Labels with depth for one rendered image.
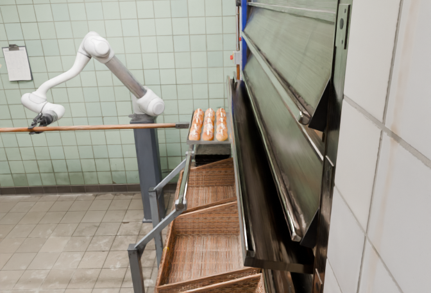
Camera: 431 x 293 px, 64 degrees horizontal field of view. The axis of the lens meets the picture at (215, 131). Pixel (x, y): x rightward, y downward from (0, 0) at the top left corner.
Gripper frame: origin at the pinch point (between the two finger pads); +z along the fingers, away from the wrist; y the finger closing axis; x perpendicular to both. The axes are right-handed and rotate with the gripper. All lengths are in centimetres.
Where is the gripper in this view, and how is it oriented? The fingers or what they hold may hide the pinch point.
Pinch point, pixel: (33, 129)
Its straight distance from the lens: 249.5
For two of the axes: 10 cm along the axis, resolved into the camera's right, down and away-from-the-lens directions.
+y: 0.3, 9.3, 3.6
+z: 0.0, 3.6, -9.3
